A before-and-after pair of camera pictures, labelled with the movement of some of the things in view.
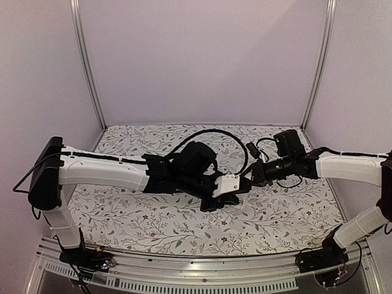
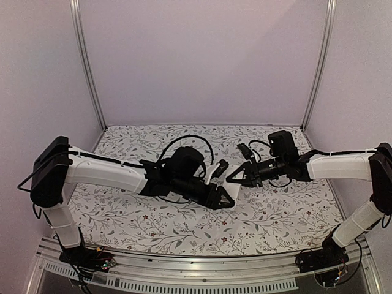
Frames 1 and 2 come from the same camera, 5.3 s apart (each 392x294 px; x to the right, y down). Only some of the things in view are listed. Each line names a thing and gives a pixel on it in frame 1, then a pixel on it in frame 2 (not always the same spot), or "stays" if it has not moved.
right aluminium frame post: (327, 48) stays
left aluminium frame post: (75, 14) stays
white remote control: (241, 197) to (233, 189)
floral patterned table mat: (271, 215) stays
